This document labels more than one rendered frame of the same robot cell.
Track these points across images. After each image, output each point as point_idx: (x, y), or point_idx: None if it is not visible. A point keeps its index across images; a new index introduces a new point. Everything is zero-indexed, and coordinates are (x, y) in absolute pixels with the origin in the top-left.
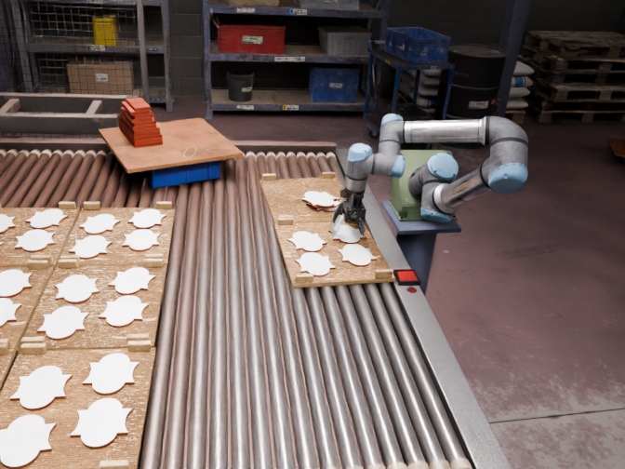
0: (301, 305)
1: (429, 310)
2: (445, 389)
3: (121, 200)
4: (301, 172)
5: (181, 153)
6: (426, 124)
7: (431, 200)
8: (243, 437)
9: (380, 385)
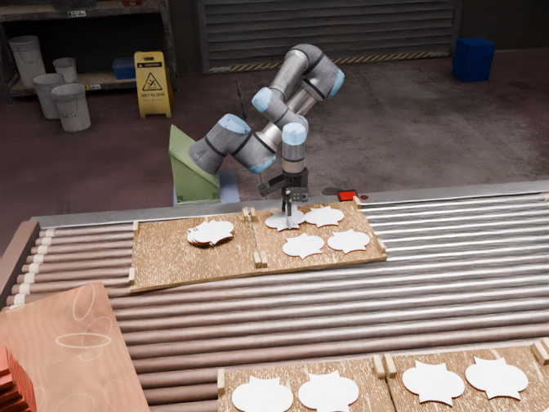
0: (413, 253)
1: (390, 192)
2: (481, 194)
3: None
4: (95, 258)
5: (85, 351)
6: (285, 79)
7: (266, 151)
8: None
9: None
